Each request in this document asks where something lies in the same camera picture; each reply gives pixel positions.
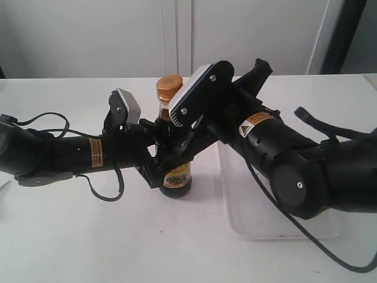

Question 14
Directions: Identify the white plastic tray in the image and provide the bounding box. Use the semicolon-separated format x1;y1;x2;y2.
214;141;341;240

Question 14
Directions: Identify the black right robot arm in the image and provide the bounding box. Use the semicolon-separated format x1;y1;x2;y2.
168;59;376;219

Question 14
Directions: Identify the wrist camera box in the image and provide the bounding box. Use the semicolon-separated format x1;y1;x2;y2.
168;60;234;127
108;88;141;126

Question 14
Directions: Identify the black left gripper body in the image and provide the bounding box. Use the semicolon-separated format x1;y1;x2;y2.
102;117;162;189

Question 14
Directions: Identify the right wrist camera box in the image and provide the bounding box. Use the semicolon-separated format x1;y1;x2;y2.
168;60;234;127

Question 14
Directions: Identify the dark soy sauce bottle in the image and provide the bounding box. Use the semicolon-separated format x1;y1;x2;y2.
156;75;192;199

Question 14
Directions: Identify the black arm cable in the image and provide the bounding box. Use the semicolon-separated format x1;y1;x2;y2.
17;111;124;203
246;160;377;274

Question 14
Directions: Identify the white cabinet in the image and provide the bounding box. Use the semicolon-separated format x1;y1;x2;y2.
1;1;343;78

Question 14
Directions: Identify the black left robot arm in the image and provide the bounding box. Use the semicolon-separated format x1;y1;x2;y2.
1;115;164;188

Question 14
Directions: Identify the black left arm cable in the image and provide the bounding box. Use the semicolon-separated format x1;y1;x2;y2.
17;111;124;203

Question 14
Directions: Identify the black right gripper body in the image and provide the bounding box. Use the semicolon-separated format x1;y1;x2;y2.
160;58;273;165

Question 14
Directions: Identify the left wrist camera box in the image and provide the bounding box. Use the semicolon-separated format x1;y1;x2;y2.
108;88;141;126

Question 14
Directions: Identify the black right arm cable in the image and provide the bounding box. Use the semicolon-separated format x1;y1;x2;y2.
246;160;377;274

